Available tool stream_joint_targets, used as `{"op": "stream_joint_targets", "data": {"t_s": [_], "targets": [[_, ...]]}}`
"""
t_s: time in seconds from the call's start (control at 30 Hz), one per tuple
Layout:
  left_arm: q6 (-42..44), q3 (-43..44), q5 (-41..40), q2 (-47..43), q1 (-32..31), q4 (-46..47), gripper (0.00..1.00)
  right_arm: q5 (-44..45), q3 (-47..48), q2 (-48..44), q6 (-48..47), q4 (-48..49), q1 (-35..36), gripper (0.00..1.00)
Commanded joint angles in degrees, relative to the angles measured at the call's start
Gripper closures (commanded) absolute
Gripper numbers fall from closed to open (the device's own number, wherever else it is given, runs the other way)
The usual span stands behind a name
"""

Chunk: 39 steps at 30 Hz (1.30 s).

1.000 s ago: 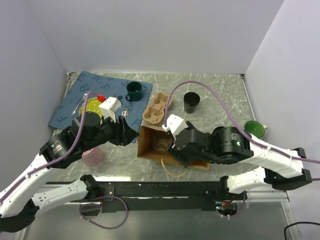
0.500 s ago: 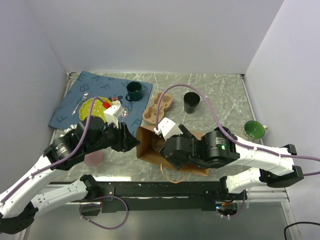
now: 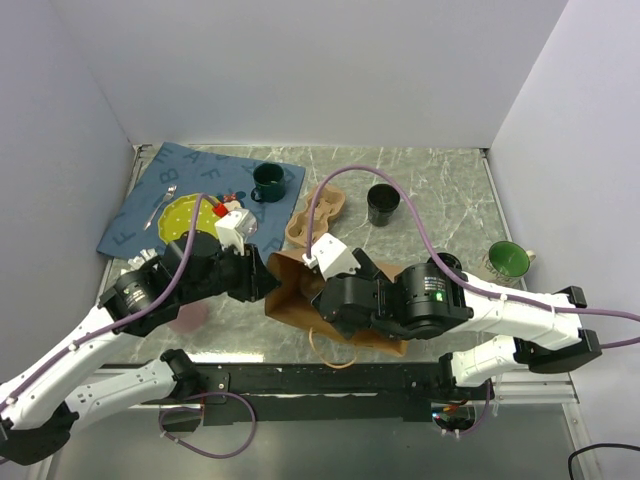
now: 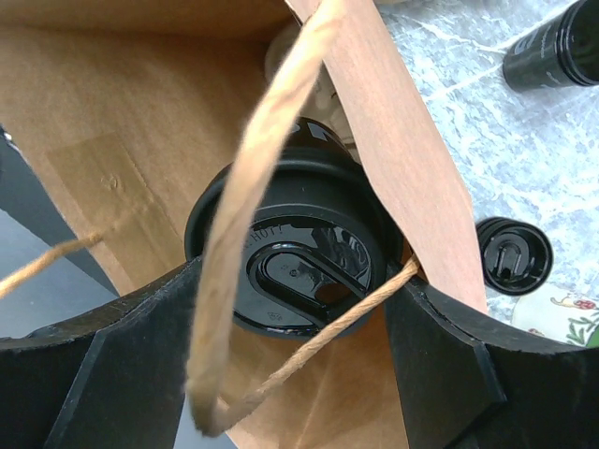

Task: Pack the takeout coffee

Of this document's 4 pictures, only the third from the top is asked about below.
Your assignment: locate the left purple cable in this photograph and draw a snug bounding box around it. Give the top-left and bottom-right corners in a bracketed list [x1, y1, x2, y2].
[0, 192, 257, 458]

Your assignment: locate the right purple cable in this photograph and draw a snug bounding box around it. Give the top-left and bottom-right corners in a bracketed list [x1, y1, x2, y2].
[307, 166, 640, 441]

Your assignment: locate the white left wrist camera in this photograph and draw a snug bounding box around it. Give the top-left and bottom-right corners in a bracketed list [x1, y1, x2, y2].
[215, 208, 258, 256]

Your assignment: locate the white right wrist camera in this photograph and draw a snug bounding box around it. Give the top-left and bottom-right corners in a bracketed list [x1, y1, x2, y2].
[302, 233, 361, 280]

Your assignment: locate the silver fork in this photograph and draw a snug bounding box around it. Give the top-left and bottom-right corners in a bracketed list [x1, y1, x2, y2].
[143, 184, 177, 231]

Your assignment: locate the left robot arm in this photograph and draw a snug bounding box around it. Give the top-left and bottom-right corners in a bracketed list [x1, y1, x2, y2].
[1, 232, 281, 466]

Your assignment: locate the black cup stack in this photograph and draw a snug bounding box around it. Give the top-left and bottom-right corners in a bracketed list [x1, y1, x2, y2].
[367, 184, 401, 227]

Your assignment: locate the pink straw cup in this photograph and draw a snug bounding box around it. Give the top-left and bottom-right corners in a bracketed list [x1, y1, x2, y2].
[167, 301, 209, 335]

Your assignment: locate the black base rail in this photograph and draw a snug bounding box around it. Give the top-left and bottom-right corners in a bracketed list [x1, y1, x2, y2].
[137, 360, 496, 427]

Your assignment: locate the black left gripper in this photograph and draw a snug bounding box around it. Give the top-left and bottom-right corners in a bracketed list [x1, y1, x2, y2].
[179, 238, 282, 304]

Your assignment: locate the blue alphabet placemat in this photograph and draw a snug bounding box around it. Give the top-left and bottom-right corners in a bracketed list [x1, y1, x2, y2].
[97, 142, 305, 259]

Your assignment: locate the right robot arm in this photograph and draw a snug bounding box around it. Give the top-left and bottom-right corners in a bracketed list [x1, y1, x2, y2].
[304, 248, 602, 399]

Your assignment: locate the green dotted plate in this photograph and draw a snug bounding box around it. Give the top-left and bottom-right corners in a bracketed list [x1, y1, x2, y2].
[157, 194, 220, 244]

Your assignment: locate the dark green mug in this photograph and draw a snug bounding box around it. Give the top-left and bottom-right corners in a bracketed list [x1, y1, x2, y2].
[250, 163, 286, 203]

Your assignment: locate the brown paper bag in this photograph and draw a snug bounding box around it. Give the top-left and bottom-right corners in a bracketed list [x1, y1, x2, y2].
[264, 249, 408, 366]

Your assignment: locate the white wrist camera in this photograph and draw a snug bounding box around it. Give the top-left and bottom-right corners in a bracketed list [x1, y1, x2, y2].
[215, 208, 258, 256]
[302, 233, 361, 280]

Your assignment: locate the purple cable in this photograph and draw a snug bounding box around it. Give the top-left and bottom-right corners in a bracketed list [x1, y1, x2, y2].
[0, 192, 257, 458]
[307, 166, 640, 441]

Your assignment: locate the brown pulp cup carrier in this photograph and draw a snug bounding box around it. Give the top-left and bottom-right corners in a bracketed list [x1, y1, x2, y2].
[299, 271, 325, 301]

